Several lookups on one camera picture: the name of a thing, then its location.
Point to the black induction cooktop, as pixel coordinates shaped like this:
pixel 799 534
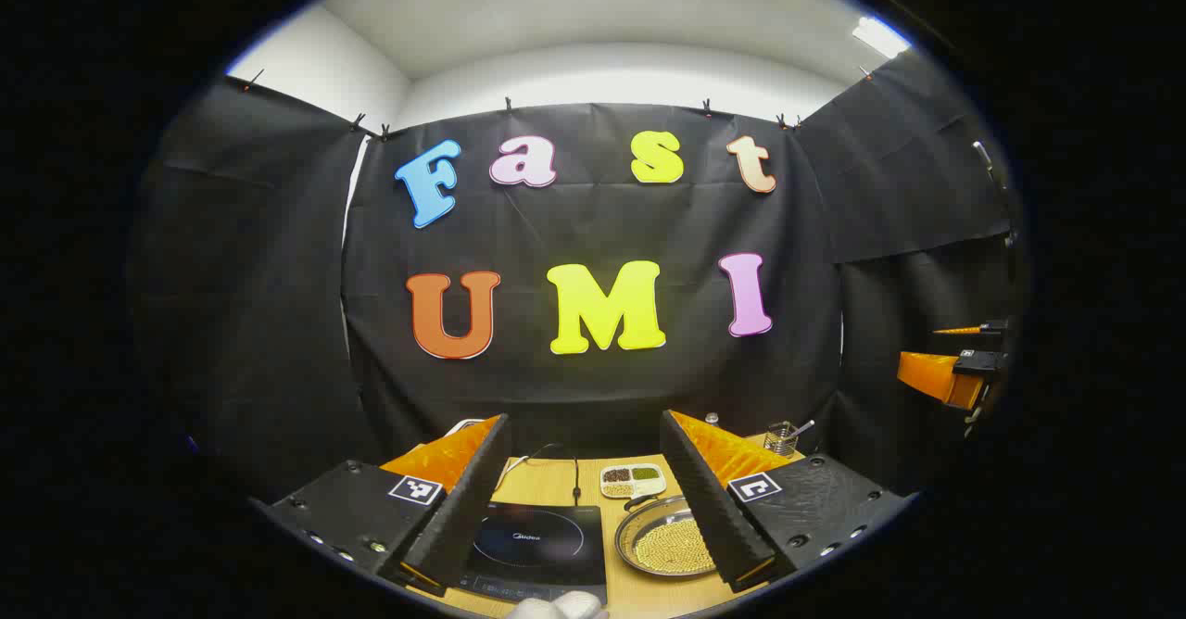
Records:
pixel 537 545

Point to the white divided grain tray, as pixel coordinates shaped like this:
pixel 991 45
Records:
pixel 632 481

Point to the ceiling light panel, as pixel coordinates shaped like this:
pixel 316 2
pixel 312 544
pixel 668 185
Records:
pixel 880 37

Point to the pile of soybeans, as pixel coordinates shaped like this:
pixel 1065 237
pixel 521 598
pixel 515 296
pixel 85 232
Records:
pixel 676 547

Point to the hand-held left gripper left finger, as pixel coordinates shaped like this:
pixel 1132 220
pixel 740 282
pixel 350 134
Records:
pixel 468 517

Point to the grey metal stand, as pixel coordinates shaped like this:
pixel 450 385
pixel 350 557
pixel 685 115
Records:
pixel 982 160

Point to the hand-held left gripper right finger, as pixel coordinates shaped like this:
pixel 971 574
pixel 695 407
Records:
pixel 704 508

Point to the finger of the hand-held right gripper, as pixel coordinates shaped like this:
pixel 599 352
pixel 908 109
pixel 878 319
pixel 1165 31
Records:
pixel 990 328
pixel 936 376

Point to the stainless steel pot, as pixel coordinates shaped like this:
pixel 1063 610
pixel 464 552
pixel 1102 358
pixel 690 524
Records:
pixel 639 534

